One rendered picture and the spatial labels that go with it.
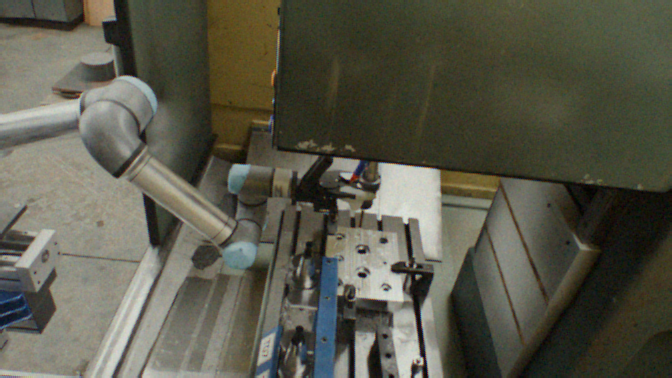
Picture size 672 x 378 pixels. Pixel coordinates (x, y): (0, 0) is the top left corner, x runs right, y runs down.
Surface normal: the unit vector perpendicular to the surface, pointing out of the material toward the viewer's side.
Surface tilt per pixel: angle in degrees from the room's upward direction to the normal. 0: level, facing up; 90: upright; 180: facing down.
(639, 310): 90
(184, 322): 8
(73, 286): 0
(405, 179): 24
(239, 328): 7
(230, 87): 90
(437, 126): 90
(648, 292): 90
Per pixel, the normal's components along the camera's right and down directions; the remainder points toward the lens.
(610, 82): -0.04, 0.60
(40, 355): 0.11, -0.79
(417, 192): 0.09, -0.47
